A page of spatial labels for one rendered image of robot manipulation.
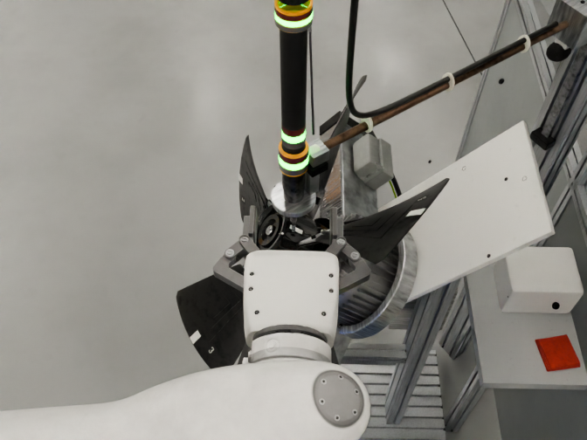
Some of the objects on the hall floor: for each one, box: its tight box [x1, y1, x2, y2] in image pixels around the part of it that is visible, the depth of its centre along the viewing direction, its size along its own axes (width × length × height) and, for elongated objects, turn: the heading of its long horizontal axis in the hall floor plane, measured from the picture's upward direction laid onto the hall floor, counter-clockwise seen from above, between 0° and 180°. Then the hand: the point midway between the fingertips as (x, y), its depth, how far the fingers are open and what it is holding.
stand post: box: [384, 278, 461, 424], centre depth 180 cm, size 4×9×115 cm, turn 179°
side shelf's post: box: [445, 366, 487, 432], centre depth 191 cm, size 4×4×83 cm
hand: (293, 219), depth 73 cm, fingers open, 8 cm apart
